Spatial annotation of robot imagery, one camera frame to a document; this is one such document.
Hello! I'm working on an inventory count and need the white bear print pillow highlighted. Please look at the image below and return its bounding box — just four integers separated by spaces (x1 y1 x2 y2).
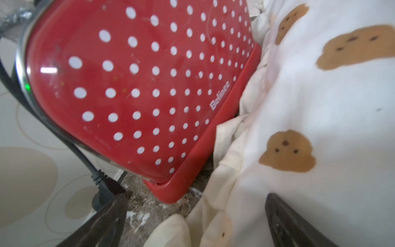
145 1 395 247

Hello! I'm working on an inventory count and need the red polka dot toaster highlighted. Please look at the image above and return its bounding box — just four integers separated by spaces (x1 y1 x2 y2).
16 1 261 204

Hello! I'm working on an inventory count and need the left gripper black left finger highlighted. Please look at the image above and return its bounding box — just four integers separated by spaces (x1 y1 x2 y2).
58 193 128 247

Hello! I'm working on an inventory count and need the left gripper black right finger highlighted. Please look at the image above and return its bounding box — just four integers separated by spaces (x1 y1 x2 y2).
265 193 336 247

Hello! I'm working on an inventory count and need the black toaster power cord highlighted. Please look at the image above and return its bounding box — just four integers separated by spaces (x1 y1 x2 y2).
0 58 129 212

